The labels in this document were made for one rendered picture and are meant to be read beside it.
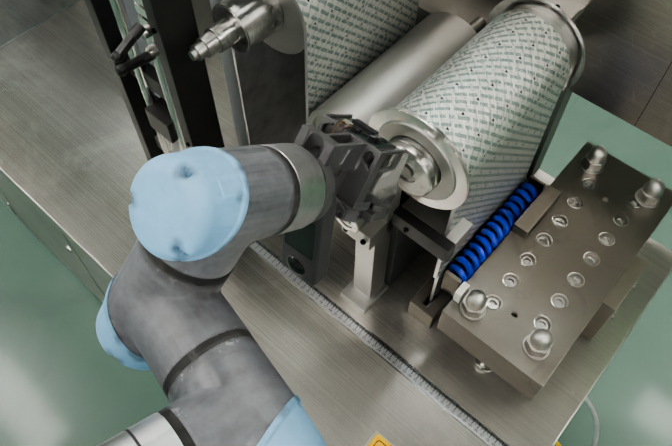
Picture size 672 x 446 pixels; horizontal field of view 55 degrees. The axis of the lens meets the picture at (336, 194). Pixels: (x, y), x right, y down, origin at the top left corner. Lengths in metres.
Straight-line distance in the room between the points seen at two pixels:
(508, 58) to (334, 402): 0.54
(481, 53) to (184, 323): 0.50
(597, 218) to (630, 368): 1.14
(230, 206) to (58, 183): 0.86
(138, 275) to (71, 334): 1.66
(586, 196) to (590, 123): 1.56
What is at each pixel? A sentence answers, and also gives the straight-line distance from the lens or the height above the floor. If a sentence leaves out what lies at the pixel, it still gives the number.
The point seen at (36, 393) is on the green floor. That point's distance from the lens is 2.13.
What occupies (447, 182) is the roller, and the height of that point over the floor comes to 1.25.
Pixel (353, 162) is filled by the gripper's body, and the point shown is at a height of 1.39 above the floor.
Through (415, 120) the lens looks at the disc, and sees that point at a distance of 0.72.
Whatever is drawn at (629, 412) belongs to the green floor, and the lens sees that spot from 2.10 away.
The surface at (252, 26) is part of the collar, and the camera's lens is 0.78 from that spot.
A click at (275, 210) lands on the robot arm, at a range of 0.48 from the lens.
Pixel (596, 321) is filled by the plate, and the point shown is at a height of 0.97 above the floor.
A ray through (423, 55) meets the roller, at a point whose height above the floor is 1.23.
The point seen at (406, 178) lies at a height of 1.23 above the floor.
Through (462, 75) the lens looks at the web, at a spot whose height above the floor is 1.31.
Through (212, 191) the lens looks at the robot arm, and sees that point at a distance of 0.43.
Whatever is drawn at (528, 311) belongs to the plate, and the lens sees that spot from 0.95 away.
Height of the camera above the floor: 1.86
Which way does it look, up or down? 56 degrees down
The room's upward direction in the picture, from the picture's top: straight up
